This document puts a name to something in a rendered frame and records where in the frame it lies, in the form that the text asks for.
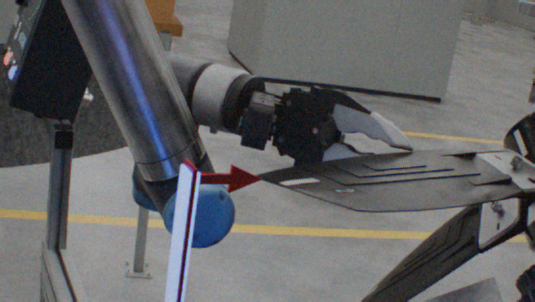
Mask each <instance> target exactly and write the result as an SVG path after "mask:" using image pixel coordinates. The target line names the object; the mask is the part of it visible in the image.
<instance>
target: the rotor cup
mask: <svg viewBox="0 0 535 302"><path fill-rule="evenodd" d="M517 129H518V130H519V132H520V134H521V137H522V141H523V143H524V146H525V148H526V151H527V153H528V154H525V155H524V156H523V153H522V151H521V149H520V146H519V144H518V143H517V141H516V137H515V134H514V132H515V131H516V130H517ZM503 149H508V150H511V151H514V152H516V153H517V154H520V155H522V156H523V157H524V158H526V159H527V160H529V161H530V162H532V163H533V164H534V165H535V111H533V112H532V113H530V114H528V115H526V116H524V117H523V118H521V120H519V121H518V122H517V123H515V125H514V126H512V127H511V128H510V129H509V130H508V133H507V134H506V135H505V137H504V139H503ZM523 200H524V202H525V204H526V205H528V206H530V207H531V208H533V209H535V198H530V199H523ZM524 237H525V239H526V241H527V244H528V247H529V249H530V250H531V251H533V252H534V250H535V219H534V220H533V221H532V222H531V223H530V224H529V227H528V228H527V229H526V231H525V232H524Z"/></svg>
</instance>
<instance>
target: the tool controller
mask: <svg viewBox="0 0 535 302"><path fill-rule="evenodd" d="M61 2H62V1H61V0H15V4H17V5H19V8H18V10H17V14H16V17H15V20H14V22H13V25H12V28H11V33H10V34H9V37H8V40H7V43H6V45H5V48H6V47H8V46H9V45H10V46H11V48H10V52H13V54H12V58H15V62H14V65H15V64H17V65H18V71H17V74H16V76H15V79H14V81H11V78H10V77H9V72H8V71H7V69H6V64H5V61H4V57H3V56H1V60H0V76H1V78H2V81H3V84H4V85H3V87H4V90H5V92H6V96H7V99H8V104H9V106H10V107H13V108H16V109H19V110H22V111H25V112H31V113H33V115H34V116H35V117H37V118H39V119H43V118H44V117H45V118H47V119H58V120H59V121H62V120H64V119H68V120H69V122H70V124H73V123H74V122H75V119H76V117H77V113H78V111H79V110H80V105H81V106H85V107H87V108H88V107H89V106H90V105H91V102H92V98H93V96H92V95H89V94H88V93H89V90H88V85H89V83H90V80H91V79H92V75H93V72H94V71H93V68H92V66H91V64H90V63H89V61H88V59H87V55H86V54H85V52H84V51H83V49H82V47H81V43H80V41H79V40H78V38H77V36H76V32H75V30H74V28H73V26H72V24H71V23H72V22H71V20H70V18H69V16H68V14H67V12H66V10H65V8H64V6H63V4H62V3H61ZM22 14H23V17H24V21H23V24H22V26H21V29H20V31H19V34H18V37H17V41H16V44H15V46H14V45H13V43H12V39H13V36H14V33H15V31H16V28H17V25H18V23H19V20H20V18H21V15H22ZM14 65H13V66H14Z"/></svg>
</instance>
